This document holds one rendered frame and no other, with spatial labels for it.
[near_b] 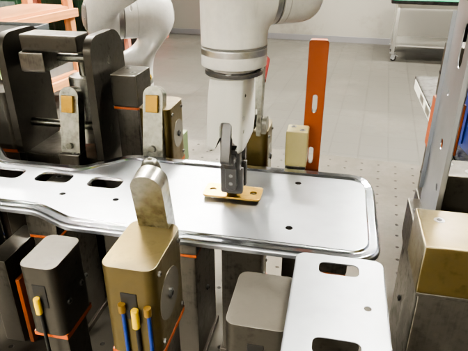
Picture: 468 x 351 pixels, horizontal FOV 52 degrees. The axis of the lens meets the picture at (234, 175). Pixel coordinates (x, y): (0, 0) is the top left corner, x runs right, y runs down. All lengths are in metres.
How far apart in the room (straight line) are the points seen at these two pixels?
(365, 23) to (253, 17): 6.66
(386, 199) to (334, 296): 0.86
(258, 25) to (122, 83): 0.37
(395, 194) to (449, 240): 0.87
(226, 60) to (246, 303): 0.28
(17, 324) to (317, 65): 0.66
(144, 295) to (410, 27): 6.89
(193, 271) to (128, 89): 0.36
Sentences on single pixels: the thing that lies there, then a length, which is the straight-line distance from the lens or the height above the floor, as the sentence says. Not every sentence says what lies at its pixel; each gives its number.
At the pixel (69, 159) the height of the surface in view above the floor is 0.98.
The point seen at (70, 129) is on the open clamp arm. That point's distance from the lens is 0.91.
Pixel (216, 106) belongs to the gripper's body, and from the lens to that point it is 0.60.
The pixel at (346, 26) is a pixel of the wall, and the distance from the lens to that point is 7.25.
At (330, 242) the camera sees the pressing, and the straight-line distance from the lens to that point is 0.61.
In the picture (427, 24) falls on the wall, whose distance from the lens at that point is 7.26.
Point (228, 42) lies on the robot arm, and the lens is 0.59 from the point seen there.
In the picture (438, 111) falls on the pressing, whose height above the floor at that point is 1.14.
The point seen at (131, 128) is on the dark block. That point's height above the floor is 1.02.
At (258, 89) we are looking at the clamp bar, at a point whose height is 1.12.
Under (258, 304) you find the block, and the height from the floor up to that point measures 0.98.
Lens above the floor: 1.34
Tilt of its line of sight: 26 degrees down
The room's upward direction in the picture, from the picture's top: straight up
